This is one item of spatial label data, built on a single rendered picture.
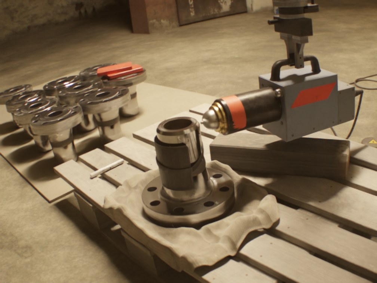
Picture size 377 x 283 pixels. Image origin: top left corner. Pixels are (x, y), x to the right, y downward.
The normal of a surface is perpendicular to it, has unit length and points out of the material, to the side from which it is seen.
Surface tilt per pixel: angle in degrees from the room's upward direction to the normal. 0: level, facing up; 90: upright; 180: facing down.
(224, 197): 0
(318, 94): 90
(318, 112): 90
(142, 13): 90
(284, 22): 90
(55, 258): 0
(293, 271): 0
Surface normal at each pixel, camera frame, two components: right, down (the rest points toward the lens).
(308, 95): 0.40, 0.34
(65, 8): 0.66, 0.24
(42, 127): -0.15, 0.43
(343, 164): -0.40, 0.43
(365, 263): -0.12, -0.90
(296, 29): -0.91, 0.26
